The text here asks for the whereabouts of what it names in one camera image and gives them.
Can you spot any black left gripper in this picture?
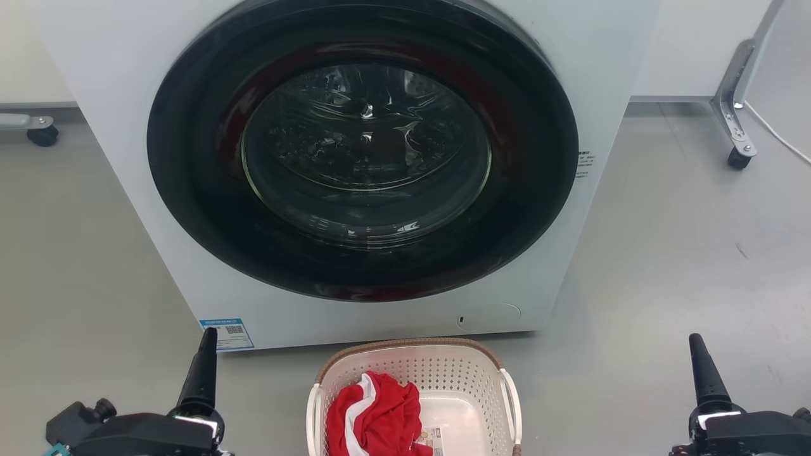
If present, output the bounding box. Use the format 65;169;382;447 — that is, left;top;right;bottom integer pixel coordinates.
44;327;233;456

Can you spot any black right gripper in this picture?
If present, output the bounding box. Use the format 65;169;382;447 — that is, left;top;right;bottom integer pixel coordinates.
670;333;811;456

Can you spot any cream perforated laundry basket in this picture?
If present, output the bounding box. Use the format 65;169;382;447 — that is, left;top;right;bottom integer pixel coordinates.
307;338;523;456

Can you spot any blue energy label sticker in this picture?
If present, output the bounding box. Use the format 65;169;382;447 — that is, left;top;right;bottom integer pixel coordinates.
199;318;255;352

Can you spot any red and white garment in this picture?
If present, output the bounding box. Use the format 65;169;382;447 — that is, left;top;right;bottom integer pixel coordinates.
326;371;435;456

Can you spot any white front-load washing machine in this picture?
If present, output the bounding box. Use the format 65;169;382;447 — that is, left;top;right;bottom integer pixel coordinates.
39;0;663;352

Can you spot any round black washer door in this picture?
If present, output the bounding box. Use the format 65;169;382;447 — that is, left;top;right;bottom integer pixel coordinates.
147;0;578;303

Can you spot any white floor cable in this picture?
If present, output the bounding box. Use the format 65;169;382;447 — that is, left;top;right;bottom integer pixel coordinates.
744;101;811;167

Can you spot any silver frame leg with caster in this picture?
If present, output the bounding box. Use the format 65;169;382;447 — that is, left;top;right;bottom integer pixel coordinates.
711;0;786;170

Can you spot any grey frame leg with caster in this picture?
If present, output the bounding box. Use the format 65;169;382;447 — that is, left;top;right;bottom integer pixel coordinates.
0;113;60;148

